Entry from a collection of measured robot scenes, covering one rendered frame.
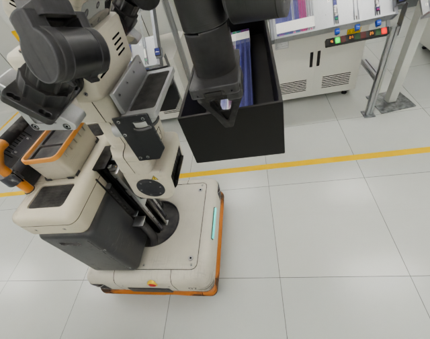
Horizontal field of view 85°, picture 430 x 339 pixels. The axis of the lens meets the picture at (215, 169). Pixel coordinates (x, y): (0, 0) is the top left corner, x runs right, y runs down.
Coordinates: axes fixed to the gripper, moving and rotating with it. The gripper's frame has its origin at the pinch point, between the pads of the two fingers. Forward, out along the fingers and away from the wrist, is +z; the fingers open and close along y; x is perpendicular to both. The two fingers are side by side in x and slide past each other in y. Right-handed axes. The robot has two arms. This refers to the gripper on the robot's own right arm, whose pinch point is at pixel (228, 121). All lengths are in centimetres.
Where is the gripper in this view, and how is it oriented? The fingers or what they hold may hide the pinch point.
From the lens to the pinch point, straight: 40.1
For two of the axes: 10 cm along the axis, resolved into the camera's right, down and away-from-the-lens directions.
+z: 2.3, 6.6, 7.2
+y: 0.8, -7.5, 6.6
